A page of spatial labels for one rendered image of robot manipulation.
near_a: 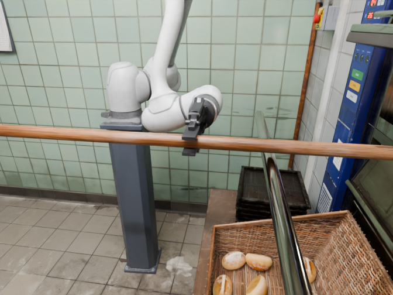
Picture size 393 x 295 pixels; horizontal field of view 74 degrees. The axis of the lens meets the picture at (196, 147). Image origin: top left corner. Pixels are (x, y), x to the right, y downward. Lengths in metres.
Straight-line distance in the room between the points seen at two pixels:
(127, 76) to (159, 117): 0.43
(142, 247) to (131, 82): 0.98
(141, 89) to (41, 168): 1.54
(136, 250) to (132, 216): 0.26
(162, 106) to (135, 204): 0.77
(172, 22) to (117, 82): 0.45
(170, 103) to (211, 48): 0.93
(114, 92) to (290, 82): 1.09
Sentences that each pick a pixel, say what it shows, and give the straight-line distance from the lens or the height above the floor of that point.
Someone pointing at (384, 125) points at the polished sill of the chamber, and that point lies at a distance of 0.96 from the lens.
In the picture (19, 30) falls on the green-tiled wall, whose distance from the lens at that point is 2.29.
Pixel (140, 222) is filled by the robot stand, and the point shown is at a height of 0.40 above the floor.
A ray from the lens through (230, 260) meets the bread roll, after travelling 1.07.
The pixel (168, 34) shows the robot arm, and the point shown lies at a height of 1.41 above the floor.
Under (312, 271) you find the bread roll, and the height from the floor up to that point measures 0.64.
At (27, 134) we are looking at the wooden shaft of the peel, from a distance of 0.75.
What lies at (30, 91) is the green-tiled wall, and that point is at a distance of 2.36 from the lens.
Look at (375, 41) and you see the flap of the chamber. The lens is 0.73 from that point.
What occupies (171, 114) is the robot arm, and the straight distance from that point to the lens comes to 0.88.
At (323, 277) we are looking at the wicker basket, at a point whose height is 0.62.
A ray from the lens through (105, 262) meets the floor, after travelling 2.00.
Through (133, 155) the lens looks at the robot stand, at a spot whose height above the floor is 0.84.
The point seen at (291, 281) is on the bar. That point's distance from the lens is 0.35.
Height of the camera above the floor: 1.44
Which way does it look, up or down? 25 degrees down
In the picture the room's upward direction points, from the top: straight up
